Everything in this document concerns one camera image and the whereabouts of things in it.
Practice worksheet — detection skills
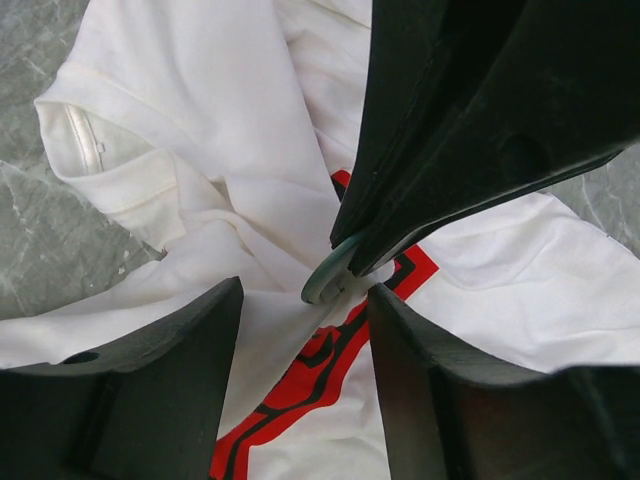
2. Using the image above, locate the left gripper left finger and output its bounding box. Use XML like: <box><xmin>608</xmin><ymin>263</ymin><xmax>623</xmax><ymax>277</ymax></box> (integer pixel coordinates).
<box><xmin>1</xmin><ymin>278</ymin><xmax>244</xmax><ymax>479</ymax></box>

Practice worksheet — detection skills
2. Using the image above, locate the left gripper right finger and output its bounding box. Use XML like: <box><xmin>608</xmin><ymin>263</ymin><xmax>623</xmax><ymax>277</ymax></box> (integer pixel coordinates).
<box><xmin>367</xmin><ymin>285</ymin><xmax>639</xmax><ymax>479</ymax></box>

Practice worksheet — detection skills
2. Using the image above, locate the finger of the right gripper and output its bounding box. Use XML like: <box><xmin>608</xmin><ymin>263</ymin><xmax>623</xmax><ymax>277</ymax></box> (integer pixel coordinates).
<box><xmin>330</xmin><ymin>1</ymin><xmax>524</xmax><ymax>246</ymax></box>
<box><xmin>349</xmin><ymin>1</ymin><xmax>639</xmax><ymax>276</ymax></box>

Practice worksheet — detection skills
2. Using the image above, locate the green round brooch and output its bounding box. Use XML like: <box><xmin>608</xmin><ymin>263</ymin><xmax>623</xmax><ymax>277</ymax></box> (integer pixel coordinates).
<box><xmin>301</xmin><ymin>234</ymin><xmax>361</xmax><ymax>305</ymax></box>

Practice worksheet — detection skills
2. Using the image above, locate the white Coca-Cola t-shirt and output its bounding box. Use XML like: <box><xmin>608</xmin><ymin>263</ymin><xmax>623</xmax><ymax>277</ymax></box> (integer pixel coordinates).
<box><xmin>1</xmin><ymin>1</ymin><xmax>639</xmax><ymax>479</ymax></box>

